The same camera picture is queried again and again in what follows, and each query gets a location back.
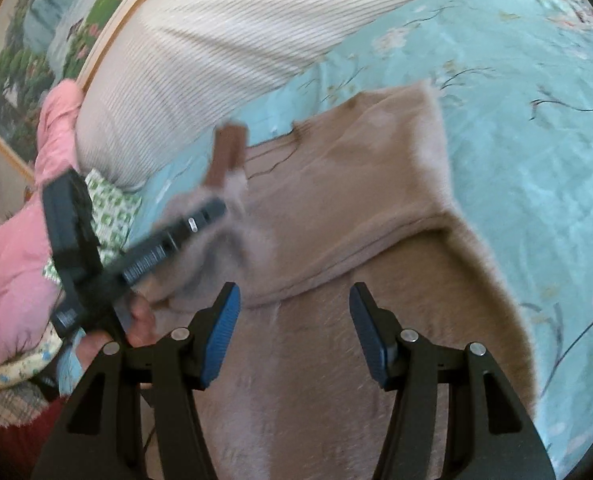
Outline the beige knitted sweater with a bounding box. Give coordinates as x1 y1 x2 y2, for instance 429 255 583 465
138 80 538 479

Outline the person's left hand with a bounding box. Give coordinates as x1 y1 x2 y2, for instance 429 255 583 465
73 294 158 376

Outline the pink quilted blanket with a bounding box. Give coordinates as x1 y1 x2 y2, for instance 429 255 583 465
0 79 84 365

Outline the green white patterned pillow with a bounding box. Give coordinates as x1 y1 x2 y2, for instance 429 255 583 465
44 168 142 286

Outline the yellow floral cloth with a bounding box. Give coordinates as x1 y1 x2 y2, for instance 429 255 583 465
0 323 63 390

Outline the framed landscape painting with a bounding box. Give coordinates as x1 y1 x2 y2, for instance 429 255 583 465
0 0 144 179

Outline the white striped pillow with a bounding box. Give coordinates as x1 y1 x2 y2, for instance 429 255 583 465
76 0 410 188

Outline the turquoise floral bed sheet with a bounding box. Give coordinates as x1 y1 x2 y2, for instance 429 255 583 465
126 0 593 480

